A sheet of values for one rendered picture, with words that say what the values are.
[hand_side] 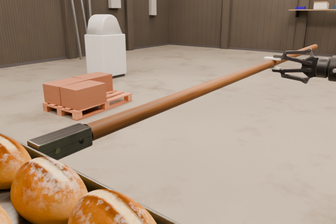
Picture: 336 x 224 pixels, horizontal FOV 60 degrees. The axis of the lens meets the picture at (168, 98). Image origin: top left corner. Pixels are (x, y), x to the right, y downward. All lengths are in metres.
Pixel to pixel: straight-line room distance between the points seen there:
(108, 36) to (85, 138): 5.93
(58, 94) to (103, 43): 2.28
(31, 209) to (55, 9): 9.40
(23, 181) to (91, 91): 3.86
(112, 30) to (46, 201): 6.23
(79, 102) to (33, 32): 5.42
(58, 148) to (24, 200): 0.14
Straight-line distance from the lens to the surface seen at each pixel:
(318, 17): 11.27
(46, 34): 9.47
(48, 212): 0.31
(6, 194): 0.40
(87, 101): 4.15
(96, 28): 6.48
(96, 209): 0.26
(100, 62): 6.40
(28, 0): 9.24
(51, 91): 4.44
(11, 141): 0.41
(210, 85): 0.77
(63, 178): 0.31
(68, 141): 0.46
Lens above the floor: 1.38
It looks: 16 degrees down
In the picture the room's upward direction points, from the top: straight up
